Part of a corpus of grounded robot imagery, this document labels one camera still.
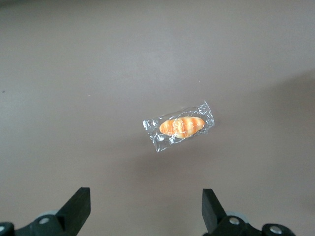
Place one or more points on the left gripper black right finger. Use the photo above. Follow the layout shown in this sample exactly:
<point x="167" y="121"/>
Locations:
<point x="214" y="214"/>

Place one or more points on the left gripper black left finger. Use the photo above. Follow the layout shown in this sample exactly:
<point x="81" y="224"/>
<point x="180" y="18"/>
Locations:
<point x="71" y="214"/>

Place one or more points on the bread roll in clear wrapper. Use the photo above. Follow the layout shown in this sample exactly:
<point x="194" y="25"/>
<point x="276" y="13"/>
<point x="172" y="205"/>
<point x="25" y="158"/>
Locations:
<point x="180" y="126"/>

